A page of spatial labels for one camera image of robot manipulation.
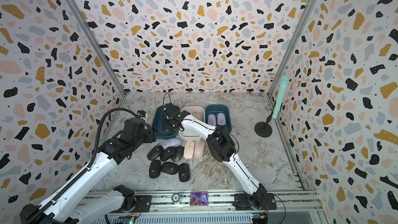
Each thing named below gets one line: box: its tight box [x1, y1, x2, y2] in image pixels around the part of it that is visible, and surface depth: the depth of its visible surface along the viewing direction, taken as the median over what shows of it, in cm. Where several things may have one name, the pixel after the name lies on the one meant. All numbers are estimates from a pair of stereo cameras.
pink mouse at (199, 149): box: [193, 139, 206, 159], surface depth 92 cm
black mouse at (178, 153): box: [171, 145, 185, 162], surface depth 90 cm
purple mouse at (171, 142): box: [162, 137, 182, 150], surface depth 94 cm
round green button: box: [171, 192, 181, 203], surface depth 72 cm
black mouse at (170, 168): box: [160, 161, 179, 175], surface depth 85 cm
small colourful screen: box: [189, 191, 209, 206], surface depth 76 cm
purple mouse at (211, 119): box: [207, 113, 217, 126], surface depth 106 cm
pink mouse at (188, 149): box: [183, 140, 195, 160], surface depth 92 cm
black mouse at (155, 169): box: [149, 159, 162, 179], surface depth 84 cm
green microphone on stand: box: [253, 75, 290, 138], surface depth 81 cm
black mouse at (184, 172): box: [178, 162, 191, 183], surface depth 83 cm
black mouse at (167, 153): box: [160, 146, 176, 162], surface depth 89 cm
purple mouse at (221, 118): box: [216, 112, 227, 126], surface depth 106 cm
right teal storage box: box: [204, 104, 232, 134], surface depth 108 cm
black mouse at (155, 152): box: [146, 145, 164, 161], surface depth 89 cm
